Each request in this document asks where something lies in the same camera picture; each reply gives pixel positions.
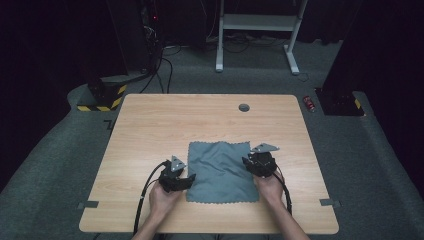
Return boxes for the black stand base yellow corner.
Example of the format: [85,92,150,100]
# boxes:
[314,87,366,117]

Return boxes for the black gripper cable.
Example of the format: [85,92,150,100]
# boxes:
[132,160,172,236]
[273,164,294,216]

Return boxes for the grey tape strip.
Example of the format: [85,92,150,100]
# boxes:
[319,198,342,208]
[77,200,100,210]

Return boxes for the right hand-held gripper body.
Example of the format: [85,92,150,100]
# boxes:
[250,143,281,179]

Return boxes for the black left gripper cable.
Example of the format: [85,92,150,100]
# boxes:
[132,160,172,236]

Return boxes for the black yellow striped stand base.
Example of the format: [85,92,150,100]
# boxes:
[76,74,129,113]

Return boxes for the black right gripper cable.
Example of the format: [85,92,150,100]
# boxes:
[273,164,294,216]

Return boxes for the person's right hand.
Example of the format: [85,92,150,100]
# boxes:
[253,170,286,210]

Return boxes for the person's left hand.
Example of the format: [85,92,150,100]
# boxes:
[148,181,185,222]

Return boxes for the black floor cables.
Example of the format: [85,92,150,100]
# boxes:
[139,46,183,95]

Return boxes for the grey cloth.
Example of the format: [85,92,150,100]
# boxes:
[185,140,261,205]

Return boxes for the cables under white frame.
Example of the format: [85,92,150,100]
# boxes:
[199,31,288,54]

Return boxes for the white metal desk frame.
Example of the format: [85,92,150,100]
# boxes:
[214,0,309,76]

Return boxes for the red can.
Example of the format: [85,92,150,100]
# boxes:
[302,95,317,114]

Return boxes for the black equipment rack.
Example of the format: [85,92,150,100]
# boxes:
[139,0,165,73]

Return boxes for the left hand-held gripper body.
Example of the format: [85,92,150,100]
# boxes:
[158,155,187,194]

